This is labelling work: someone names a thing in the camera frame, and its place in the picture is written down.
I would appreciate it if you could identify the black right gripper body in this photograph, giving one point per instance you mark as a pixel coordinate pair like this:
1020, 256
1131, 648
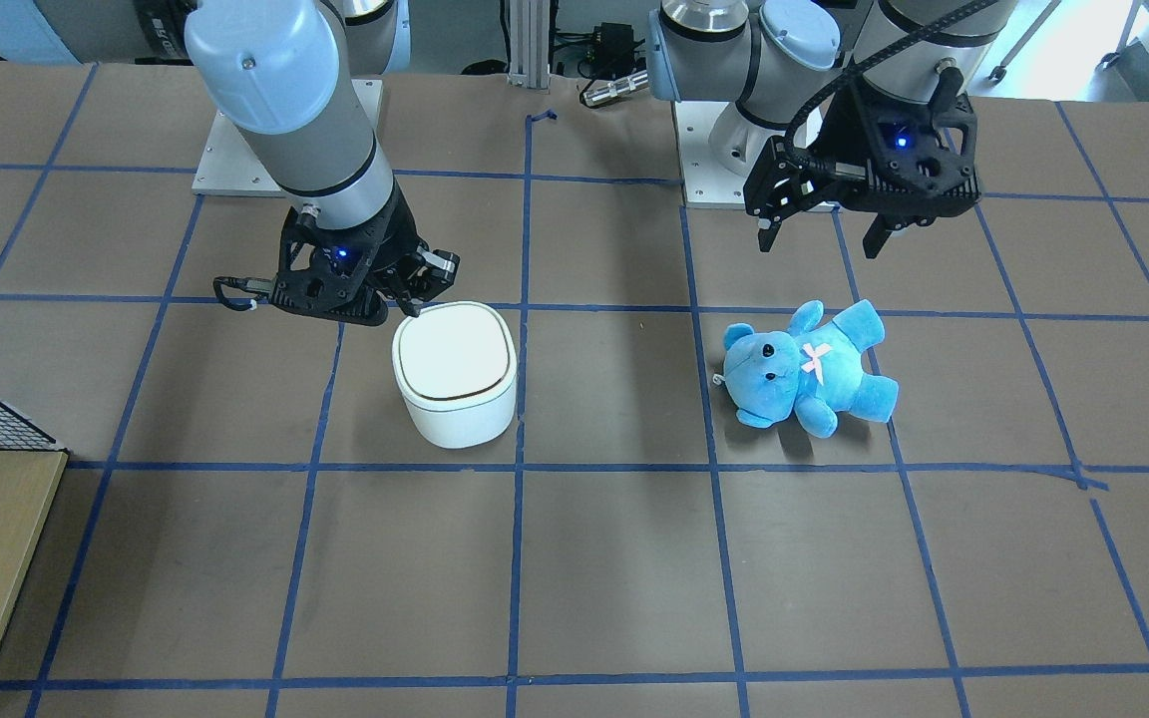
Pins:
397, 237

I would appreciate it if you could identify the white lidded trash can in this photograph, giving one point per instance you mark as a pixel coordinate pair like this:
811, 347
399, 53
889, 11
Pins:
455, 365

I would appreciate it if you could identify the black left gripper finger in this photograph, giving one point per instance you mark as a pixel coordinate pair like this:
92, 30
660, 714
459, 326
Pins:
768, 231
880, 230

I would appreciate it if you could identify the aluminium frame post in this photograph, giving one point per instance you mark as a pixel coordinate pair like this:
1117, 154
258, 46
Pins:
528, 27

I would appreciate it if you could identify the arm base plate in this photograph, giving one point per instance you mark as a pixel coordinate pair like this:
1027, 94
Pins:
717, 149
229, 167

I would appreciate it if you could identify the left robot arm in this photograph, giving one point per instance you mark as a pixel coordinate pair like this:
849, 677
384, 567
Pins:
781, 62

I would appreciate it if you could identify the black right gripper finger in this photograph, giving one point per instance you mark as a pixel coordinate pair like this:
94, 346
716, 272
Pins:
410, 297
439, 272

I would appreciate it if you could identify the blue teddy bear plush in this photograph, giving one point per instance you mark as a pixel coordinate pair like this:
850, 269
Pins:
812, 370

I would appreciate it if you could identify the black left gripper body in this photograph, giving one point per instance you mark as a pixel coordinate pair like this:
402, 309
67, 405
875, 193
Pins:
846, 132

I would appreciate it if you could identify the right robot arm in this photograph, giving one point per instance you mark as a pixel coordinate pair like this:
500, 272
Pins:
282, 72

